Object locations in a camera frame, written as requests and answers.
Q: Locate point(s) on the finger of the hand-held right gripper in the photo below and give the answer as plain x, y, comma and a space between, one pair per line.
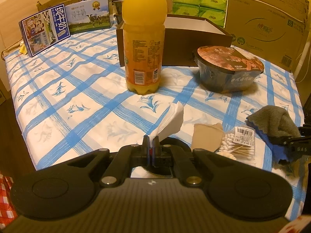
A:
284, 141
305, 129

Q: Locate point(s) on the dark brown box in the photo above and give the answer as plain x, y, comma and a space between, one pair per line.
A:
184, 48

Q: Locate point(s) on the instant noodle bowl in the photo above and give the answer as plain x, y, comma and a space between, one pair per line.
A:
218, 77

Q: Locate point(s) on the wooden headboard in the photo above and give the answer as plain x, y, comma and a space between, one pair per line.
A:
14, 17

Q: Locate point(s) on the small yellow packet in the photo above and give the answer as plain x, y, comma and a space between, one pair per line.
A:
23, 49

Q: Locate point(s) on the cotton swab bag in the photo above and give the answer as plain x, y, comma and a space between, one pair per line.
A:
243, 148

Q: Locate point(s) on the blue checked bed sheet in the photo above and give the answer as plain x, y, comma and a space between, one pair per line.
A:
73, 77

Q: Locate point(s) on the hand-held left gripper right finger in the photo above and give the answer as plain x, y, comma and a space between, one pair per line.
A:
155, 148

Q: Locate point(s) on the bundle of green tissue packs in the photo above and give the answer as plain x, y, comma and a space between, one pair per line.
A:
194, 2

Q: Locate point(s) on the white tissue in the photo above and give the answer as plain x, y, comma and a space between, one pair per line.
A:
170, 119

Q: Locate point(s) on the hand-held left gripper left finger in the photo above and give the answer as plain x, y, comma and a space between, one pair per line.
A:
145, 148

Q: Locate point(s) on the red checkered bag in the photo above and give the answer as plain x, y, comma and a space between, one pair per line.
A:
6, 194

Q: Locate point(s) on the blue milk carton box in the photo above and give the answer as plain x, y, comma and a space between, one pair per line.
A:
41, 31

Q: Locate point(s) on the grey towel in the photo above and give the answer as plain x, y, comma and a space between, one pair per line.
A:
272, 119

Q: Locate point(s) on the cow print milk box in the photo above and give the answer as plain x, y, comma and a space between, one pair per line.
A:
87, 17

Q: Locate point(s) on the orange juice bottle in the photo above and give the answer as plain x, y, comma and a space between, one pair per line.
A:
143, 41

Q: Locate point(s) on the large flat cardboard box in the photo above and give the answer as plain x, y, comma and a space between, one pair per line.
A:
262, 29

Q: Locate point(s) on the glossy printed plastic bag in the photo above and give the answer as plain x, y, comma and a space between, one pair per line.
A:
298, 225

